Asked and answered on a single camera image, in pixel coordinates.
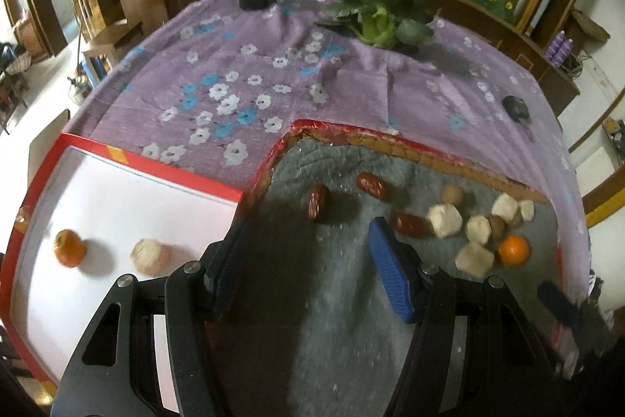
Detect leafy green vegetable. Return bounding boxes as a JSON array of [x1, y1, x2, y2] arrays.
[[315, 0, 443, 54]]

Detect red tray with white inside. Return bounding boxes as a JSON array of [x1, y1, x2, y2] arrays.
[[0, 132, 245, 417]]

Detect metal kettle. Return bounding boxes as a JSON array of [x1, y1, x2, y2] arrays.
[[67, 63, 93, 101]]

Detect purple floral tablecloth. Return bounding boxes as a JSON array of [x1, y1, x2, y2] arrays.
[[63, 0, 594, 301]]

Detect purple bottles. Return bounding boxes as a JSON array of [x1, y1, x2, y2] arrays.
[[544, 30, 574, 67]]

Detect wicker basket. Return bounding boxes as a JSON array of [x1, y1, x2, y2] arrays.
[[14, 19, 42, 61]]

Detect black car key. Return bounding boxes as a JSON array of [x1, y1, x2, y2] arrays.
[[502, 95, 535, 143]]

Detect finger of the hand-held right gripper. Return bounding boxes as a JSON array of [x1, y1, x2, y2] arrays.
[[537, 283, 587, 336]]

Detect red date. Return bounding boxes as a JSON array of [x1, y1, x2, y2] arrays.
[[307, 184, 330, 222], [356, 173, 390, 202], [392, 214, 428, 238]]

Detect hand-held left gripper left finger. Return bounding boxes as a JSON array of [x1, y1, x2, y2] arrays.
[[51, 219, 252, 417]]

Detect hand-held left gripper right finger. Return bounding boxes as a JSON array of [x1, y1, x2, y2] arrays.
[[368, 217, 562, 417]]

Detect wooden stool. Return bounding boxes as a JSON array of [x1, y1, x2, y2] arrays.
[[83, 19, 145, 71]]

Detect cardboard sheet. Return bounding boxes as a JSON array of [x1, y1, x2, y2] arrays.
[[29, 108, 73, 164]]

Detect red box with grey lining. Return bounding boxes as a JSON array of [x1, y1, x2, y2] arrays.
[[244, 119, 594, 417]]

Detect tangerine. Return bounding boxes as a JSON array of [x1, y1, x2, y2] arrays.
[[498, 234, 531, 267], [54, 229, 89, 268]]

